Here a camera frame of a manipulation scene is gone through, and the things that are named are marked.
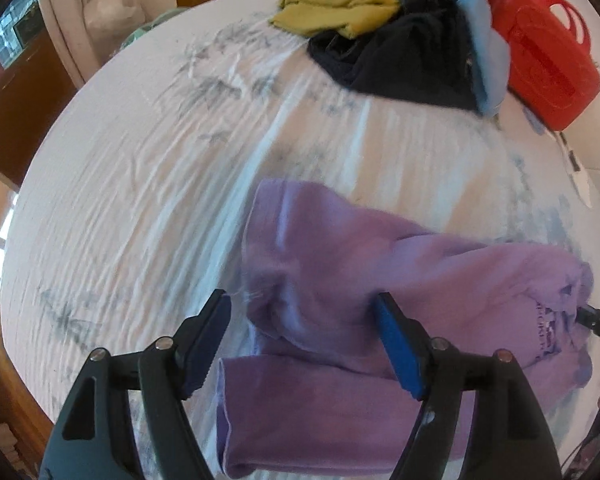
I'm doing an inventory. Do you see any dark navy garment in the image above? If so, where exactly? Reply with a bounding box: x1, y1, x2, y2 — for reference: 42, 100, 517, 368
307, 0, 482, 114

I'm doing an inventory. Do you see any yellow garment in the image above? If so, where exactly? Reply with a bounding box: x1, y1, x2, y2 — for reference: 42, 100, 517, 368
268, 0, 402, 40

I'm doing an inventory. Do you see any white plastic bag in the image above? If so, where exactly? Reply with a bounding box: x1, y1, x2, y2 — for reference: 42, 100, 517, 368
82, 0, 148, 48

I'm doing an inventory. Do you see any red bear suitcase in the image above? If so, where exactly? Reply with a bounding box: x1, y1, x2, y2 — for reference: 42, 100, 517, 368
486, 0, 600, 131

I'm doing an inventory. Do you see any pale floral bed sheet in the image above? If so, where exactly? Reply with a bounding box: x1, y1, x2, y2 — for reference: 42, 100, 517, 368
0, 0, 600, 480

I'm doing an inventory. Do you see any purple sweatshirt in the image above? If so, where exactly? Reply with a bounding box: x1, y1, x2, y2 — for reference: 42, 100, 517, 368
215, 179, 596, 479

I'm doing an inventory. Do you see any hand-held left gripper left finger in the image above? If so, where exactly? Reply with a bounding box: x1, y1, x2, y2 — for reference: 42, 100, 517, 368
40, 288, 232, 480

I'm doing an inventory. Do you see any light blue garment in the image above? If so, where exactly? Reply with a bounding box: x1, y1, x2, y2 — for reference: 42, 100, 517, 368
439, 0, 512, 117

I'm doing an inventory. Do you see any white paper sheet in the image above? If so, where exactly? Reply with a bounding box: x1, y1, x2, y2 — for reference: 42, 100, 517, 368
560, 132, 595, 207

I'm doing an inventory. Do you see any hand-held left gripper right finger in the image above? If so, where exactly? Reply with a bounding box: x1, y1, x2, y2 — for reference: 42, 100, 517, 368
373, 292, 563, 480

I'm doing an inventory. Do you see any green cloth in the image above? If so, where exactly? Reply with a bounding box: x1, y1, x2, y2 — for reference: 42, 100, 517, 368
122, 8, 183, 53

